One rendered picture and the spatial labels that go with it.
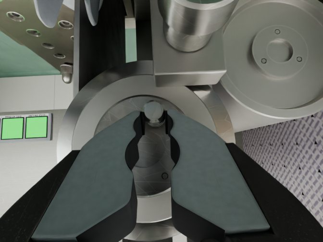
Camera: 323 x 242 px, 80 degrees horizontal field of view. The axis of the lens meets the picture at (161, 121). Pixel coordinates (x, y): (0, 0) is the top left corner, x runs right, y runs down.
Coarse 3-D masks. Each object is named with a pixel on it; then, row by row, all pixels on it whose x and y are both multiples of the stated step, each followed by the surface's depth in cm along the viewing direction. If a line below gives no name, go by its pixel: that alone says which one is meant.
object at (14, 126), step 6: (6, 120) 49; (12, 120) 49; (18, 120) 49; (6, 126) 49; (12, 126) 49; (18, 126) 49; (6, 132) 48; (12, 132) 48; (18, 132) 48; (6, 138) 48
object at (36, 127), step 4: (28, 120) 49; (32, 120) 49; (36, 120) 49; (40, 120) 49; (44, 120) 49; (28, 124) 49; (32, 124) 49; (36, 124) 49; (40, 124) 49; (44, 124) 49; (28, 128) 48; (32, 128) 48; (36, 128) 48; (40, 128) 48; (44, 128) 48; (28, 132) 48; (32, 132) 48; (36, 132) 48; (40, 132) 48; (44, 132) 48; (28, 136) 48; (32, 136) 48; (36, 136) 48; (40, 136) 48; (44, 136) 48
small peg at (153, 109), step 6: (150, 102) 12; (156, 102) 11; (144, 108) 11; (150, 108) 11; (156, 108) 11; (162, 108) 11; (144, 114) 11; (150, 114) 11; (156, 114) 11; (162, 114) 11; (150, 120) 11; (156, 120) 11; (162, 120) 12; (156, 126) 14
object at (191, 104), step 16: (128, 80) 16; (144, 80) 16; (96, 96) 16; (112, 96) 16; (128, 96) 16; (160, 96) 16; (176, 96) 16; (192, 96) 16; (96, 112) 15; (192, 112) 15; (208, 112) 15; (80, 128) 15; (80, 144) 15; (144, 208) 14; (160, 208) 14
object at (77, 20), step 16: (80, 0) 19; (80, 16) 18; (112, 16) 32; (80, 32) 18; (96, 32) 23; (112, 32) 31; (80, 48) 18; (96, 48) 23; (112, 48) 31; (80, 64) 18; (96, 64) 22; (112, 64) 30; (80, 80) 18
